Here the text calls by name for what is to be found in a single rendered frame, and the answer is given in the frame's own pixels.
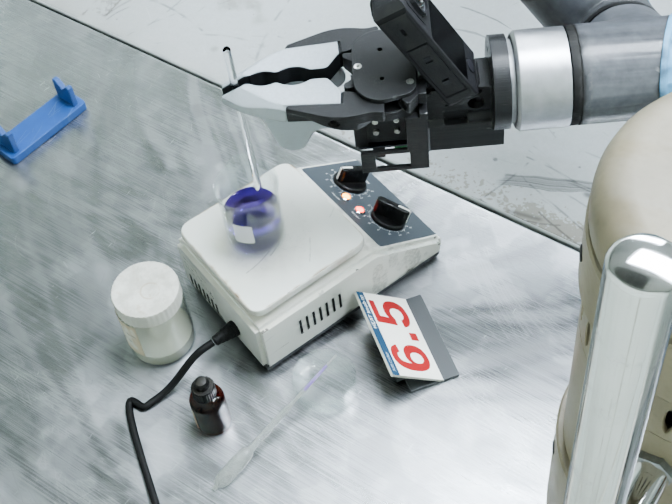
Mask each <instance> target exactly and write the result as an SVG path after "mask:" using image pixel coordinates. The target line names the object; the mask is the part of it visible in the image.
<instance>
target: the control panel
mask: <svg viewBox="0 0 672 504"><path fill-rule="evenodd" d="M341 166H362V164H361V163H360V162H359V161H358V160H356V161H350V162H343V163H336V164H330V165H323V166H316V167H310V168H303V169H302V171H303V172H304V173H305V174H306V175H307V176H308V177H309V178H310V179H311V180H312V181H313V182H314V183H315V184H316V185H317V186H319V187H320V188H321V189H322V190H323V191H324V192H325V193H326V194H327V195H328V196H329V197H330V198H331V199H332V200H333V201H334V202H335V203H336V204H337V205H338V206H339V207H340V208H341V209H342V210H343V211H344V212H345V213H346V214H347V215H348V216H349V217H350V218H351V219H352V220H353V221H354V222H355V223H356V224H357V225H358V226H359V227H360V228H361V229H362V230H363V231H364V232H365V233H366V234H367V235H368V236H369V237H370V238H371V239H373V240H374V241H375V242H376V243H377V244H378V245H379V246H386V245H391V244H395V243H400V242H404V241H409V240H413V239H418V238H422V237H427V236H431V235H435V234H436V233H435V232H434V231H433V230H431V229H430V228H429V227H428V226H427V225H426V224H425V223H424V222H423V221H422V220H421V219H420V218H419V217H418V216H417V215H415V214H414V213H413V212H412V211H411V210H410V209H409V208H408V207H407V206H406V205H405V204H404V203H403V202H402V201H400V200H399V199H398V198H397V197H396V196H395V195H394V194H393V193H392V192H391V191H390V190H389V189H388V188H387V187H386V186H384V185H383V184H382V183H381V182H380V181H379V180H378V179H377V178H376V177H375V176H374V175H373V174H372V173H369V175H368V178H367V180H366V184H367V188H366V190H365V191H364V192H363V193H359V194H355V193H350V192H347V191H345V190H343V189H341V188H340V187H338V186H337V185H336V184H335V182H334V180H333V177H334V174H335V173H336V172H338V171H339V169H340V167H341ZM343 193H347V194H349V195H350V199H346V198H344V197H343V196H342V194H343ZM379 196H383V197H385V198H387V199H389V200H391V201H393V202H396V203H398V204H400V205H402V206H404V207H406V208H408V209H409V210H410V212H411V214H410V216H409V218H408V220H407V223H405V226H404V228H403V229H401V230H398V231H393V230H388V229H385V228H383V227H381V226H379V225H378V224H377V223H375V222H374V220H373V219H372V217H371V212H372V210H373V207H374V205H375V203H376V200H377V198H378V197H379ZM357 206H360V207H362V208H363V209H364V212H359V211H357V210H356V207H357Z"/></svg>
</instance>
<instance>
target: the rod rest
mask: <svg viewBox="0 0 672 504"><path fill-rule="evenodd" d="M52 81H53V83H54V86H55V89H56V91H57V95H55V96H54V97H53V98H52V99H50V100H49V101H48V102H46V103H45V104H44V105H43V106H41V107H40V108H39V109H37V110H36V111H35V112H34V113H32V114H31V115H30V116H28V117H27V118H26V119H24V120H23V121H22V122H21V123H19V124H18V125H17V126H15V127H14V128H13V129H12V130H10V131H8V132H7V133H6V132H5V131H4V129H3V128H2V127H1V126H0V155H2V156H3V157H4V158H6V159H7V160H8V161H10V162H11V163H12V164H18V163H19V162H21V161H22V160H23V159H24V158H26V157H27V156H28V155H29V154H31V153H32V152H33V151H34V150H36V149H37V148H38V147H39V146H41V145H42V144H43V143H45V142H46V141H47V140H48V139H50V138H51V137H52V136H53V135H55V134H56V133H57V132H58V131H60V130H61V129H62V128H63V127H65V126H66V125H67V124H69V123H70V122H71V121H72V120H74V119H75V118H76V117H77V116H79V115H80V114H81V113H82V112H84V111H85V110H86V109H87V107H86V104H85V101H84V100H82V99H81V98H79V97H78V96H76V95H75V93H74V91H73V88H72V86H70V85H68V86H65V85H64V84H63V82H62V81H61V80H60V79H59V78H58V77H57V76H55V77H54V78H53V79H52Z"/></svg>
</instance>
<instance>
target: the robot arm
mask: <svg viewBox="0 0 672 504"><path fill-rule="evenodd" d="M520 1H521V2H522V3H523V4H524V5H525V6H526V8H527V9H528V10H529V11H530V12H531V13H532V14H533V16H534V17H535V18H536V19H537V20H538V21H539V22H540V23H541V25H542V26H543V27H541V28H530V29H519V30H512V31H511V32H510V33H509V34H508V37H507V39H506V37H505V35H504V33H501V34H490V35H486V37H485V57H483V58H475V59H474V53H473V51H472V50H471V49H470V48H469V46H468V45H467V44H466V43H465V42H464V40H463V39H462V38H461V37H460V35H459V34H458V33H457V32H456V31H455V29H454V28H453V27H452V26H451V24H450V23H449V22H448V21H447V19H446V18H445V17H444V16H443V15H442V13H441V12H440V11H439V10H438V8H437V7H436V6H435V5H434V4H433V2H432V1H431V0H371V1H370V9H371V15H372V17H373V21H374V22H375V23H376V24H377V26H378V27H379V28H380V29H381V30H378V27H377V26H374V27H370V28H338V29H332V30H328V31H324V32H321V33H318V34H315V35H313V36H310V37H307V38H305V39H302V40H299V41H296V42H294V43H291V44H288V45H287V46H286V47H285V49H283V50H280V51H277V52H275V53H273V54H271V55H268V56H267V57H265V58H263V59H261V60H259V61H258V62H256V63H254V64H253V65H251V66H249V67H248V68H246V69H245V70H243V71H241V72H240V73H238V74H237V79H238V83H239V86H238V87H236V88H235V89H233V90H232V89H231V84H230V80H227V81H226V82H224V83H223V85H222V91H223V95H222V103H223V104H224V105H226V106H228V107H230V108H233V109H234V110H237V111H239V112H241V113H244V114H248V115H251V116H256V117H259V118H261V119H263V120H264V122H265V123H266V125H267V126H268V128H269V130H270V131H271V133H272V135H273V136H274V138H275V139H276V141H277V143H278V144H279V145H280V146H281V147H282V148H284V149H287V150H298V149H302V148H304V147H305V146H306V145H307V143H308V142H309V140H310V138H311V136H312V134H313V133H314V132H315V131H316V130H319V129H325V128H332V129H337V130H354V138H355V146H356V148H357V147H358V149H372V148H373V150H368V151H360V154H361V162H362V171H363V173H372V172H384V171H395V170H407V169H418V168H430V167H429V151H432V150H443V149H455V148H466V147H478V146H489V145H501V144H504V129H510V128H511V125H512V124H513V125H514V127H515V128H516V129H517V130H518V131H527V130H539V129H550V128H562V127H569V126H572V125H586V124H598V123H610V122H623V121H628V120H629V119H630V118H631V117H632V116H634V115H635V114H636V113H637V112H638V111H640V110H641V109H643V108H644V107H646V106H647V105H649V104H650V103H652V102H654V101H655V100H657V99H659V98H661V97H662V96H665V95H667V94H669V93H671V92H672V13H671V14H670V15H665V16H661V15H660V14H659V13H658V12H657V11H656V10H655V9H654V8H653V6H652V5H651V4H650V2H649V0H520ZM342 67H344V68H345V69H346V70H347V71H348V72H349V73H351V74H352V75H350V77H351V80H349V81H348V82H346V83H345V84H344V91H343V92H342V93H341V90H340V89H339V88H338V87H340V86H341V85H342V84H343V83H344V82H345V79H346V75H345V71H344V70H343V68H342ZM386 147H395V148H390V149H385V148H386ZM399 153H410V160H411V163H407V164H396V165H384V166H376V158H380V157H386V155H387V154H399Z"/></svg>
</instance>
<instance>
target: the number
mask: <svg viewBox="0 0 672 504"><path fill-rule="evenodd" d="M364 296H365V298H366V300H367V302H368V305H369V307H370V309H371V311H372V313H373V316H374V318H375V320H376V322H377V325H378V327H379V329H380V331H381V333H382V336H383V338H384V340H385V342H386V345H387V347H388V349H389V351H390V353H391V356H392V358H393V360H394V362H395V365H396V367H397V369H398V371H399V373H408V374H417V375H427V376H436V377H438V376H437V374H436V372H435V370H434V368H433V366H432V363H431V361H430V359H429V357H428V355H427V353H426V351H425V349H424V346H423V344H422V342H421V340H420V338H419V336H418V334H417V332H416V330H415V327H414V325H413V323H412V321H411V319H410V317H409V315H408V313H407V310H406V308H405V306H404V304H403V302H402V300H396V299H390V298H383V297H377V296H370V295H364Z"/></svg>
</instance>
